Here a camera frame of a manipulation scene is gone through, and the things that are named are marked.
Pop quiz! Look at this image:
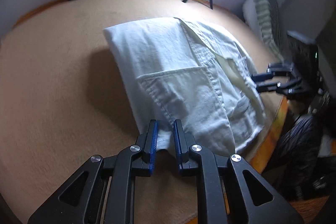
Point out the green striped white pillow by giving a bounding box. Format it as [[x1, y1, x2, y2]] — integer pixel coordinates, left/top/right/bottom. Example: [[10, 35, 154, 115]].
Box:
[[242, 0, 284, 61]]

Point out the white shirt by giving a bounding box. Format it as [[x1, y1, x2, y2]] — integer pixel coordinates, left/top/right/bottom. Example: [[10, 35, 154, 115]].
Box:
[[104, 17, 266, 156]]

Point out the striped trouser leg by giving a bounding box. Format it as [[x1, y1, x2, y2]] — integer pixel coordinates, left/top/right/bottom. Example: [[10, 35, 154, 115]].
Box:
[[272, 115, 323, 162]]

